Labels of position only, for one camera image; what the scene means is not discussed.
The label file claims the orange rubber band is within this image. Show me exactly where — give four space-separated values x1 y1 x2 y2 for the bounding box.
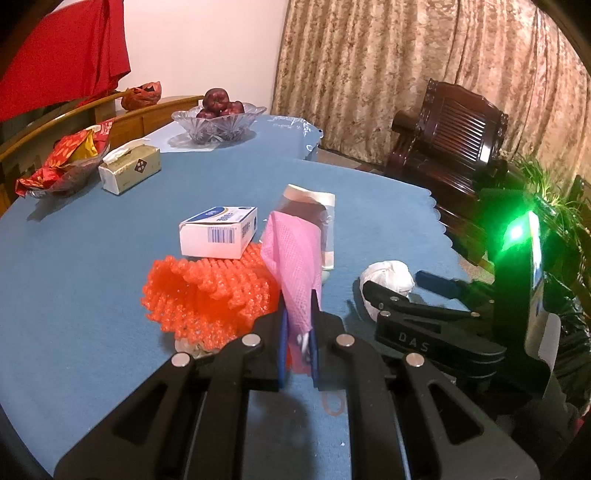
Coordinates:
321 392 345 416

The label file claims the small red snack packet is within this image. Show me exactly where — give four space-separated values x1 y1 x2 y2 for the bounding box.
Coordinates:
16 168 61 197

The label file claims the beige patterned curtain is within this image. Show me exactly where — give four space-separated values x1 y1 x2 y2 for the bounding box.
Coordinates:
271 0 591 204

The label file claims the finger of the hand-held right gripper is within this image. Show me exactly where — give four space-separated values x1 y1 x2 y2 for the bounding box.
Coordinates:
361 278 498 325
414 270 496 304

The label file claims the white tissue ball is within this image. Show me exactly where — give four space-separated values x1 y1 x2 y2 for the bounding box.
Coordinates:
359 261 415 319

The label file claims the red plastic bag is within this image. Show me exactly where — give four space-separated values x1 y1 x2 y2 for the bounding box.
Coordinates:
121 82 162 112

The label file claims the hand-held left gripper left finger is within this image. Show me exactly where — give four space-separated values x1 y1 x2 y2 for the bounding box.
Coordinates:
53 307 289 480

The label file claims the white medicine box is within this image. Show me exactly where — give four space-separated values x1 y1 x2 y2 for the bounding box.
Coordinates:
179 206 258 260

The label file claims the red cloth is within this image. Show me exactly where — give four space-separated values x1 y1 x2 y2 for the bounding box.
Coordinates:
0 0 131 123

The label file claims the orange foam fruit net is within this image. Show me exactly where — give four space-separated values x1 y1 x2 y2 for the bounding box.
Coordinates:
141 242 283 352

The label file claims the large red snack packet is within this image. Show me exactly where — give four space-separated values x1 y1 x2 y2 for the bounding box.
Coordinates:
44 131 100 169

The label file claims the green potted plant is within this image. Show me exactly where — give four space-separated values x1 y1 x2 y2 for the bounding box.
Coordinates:
510 154 591 287

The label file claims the dark wooden armchair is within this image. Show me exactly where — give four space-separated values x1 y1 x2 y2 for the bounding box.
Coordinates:
385 78 511 264

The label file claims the glass snack dish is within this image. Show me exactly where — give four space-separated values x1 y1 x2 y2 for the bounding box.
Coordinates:
16 134 112 199

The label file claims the glass fruit bowl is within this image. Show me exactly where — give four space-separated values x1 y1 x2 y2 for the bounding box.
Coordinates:
172 102 267 146

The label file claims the trash bin with black bag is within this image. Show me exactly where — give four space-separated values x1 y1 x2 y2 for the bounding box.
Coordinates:
549 286 591 407

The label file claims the clear plastic wrapper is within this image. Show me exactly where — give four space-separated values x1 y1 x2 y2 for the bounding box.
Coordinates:
259 184 336 271

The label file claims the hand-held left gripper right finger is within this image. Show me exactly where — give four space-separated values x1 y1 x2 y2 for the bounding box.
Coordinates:
310 291 541 480

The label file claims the beige tissue box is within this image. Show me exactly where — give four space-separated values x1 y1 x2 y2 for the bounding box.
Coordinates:
98 141 162 195

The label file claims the pink mesh net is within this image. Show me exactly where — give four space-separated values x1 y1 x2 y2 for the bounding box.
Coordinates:
260 211 322 374

